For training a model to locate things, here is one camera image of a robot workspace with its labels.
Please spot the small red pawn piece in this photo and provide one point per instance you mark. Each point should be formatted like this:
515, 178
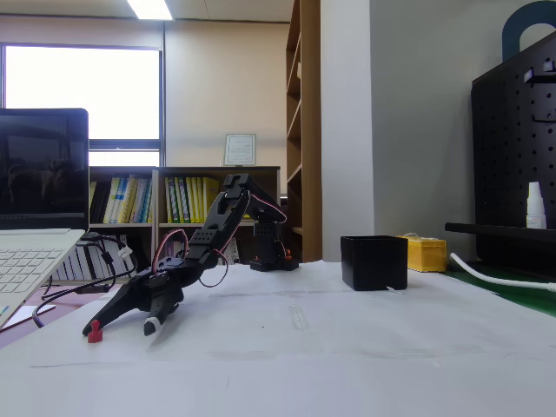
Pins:
95, 337

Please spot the dark teal arch board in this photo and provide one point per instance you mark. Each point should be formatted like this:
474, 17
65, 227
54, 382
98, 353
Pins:
512, 26

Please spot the tall wooden bookshelf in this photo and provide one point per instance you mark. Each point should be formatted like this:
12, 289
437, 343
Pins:
309, 130

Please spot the black orange table clamp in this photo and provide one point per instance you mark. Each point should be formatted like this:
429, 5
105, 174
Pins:
258, 265

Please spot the white dropper bottle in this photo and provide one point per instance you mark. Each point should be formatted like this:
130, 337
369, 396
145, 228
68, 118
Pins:
536, 208

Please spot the black square container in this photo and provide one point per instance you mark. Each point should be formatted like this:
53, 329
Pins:
373, 262

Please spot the white laptop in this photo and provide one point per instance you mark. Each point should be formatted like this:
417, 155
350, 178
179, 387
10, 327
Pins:
39, 174

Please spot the green desk mat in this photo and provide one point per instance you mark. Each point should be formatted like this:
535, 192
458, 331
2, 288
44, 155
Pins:
512, 296

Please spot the narrow low dark bookshelf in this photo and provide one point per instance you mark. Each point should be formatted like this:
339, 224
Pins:
97, 230

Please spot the framed certificate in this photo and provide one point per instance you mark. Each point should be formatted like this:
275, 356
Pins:
240, 150

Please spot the yellow cardboard box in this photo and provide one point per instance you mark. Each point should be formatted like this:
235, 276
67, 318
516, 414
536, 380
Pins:
428, 256

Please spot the wide low dark bookshelf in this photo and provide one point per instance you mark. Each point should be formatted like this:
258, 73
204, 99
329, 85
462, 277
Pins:
260, 171

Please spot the black pegboard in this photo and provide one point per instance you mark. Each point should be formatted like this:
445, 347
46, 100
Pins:
512, 165

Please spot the ceiling light panel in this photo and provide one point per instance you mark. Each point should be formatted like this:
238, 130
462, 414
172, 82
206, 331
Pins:
150, 8

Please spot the white paper card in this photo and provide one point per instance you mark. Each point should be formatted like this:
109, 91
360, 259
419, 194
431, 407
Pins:
32, 313

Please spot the window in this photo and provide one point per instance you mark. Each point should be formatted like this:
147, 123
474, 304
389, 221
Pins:
82, 91

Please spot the thick yellow book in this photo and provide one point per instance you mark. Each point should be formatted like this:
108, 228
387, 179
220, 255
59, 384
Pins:
210, 189

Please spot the white paper table cover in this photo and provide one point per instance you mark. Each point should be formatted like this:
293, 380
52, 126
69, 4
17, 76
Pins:
269, 360

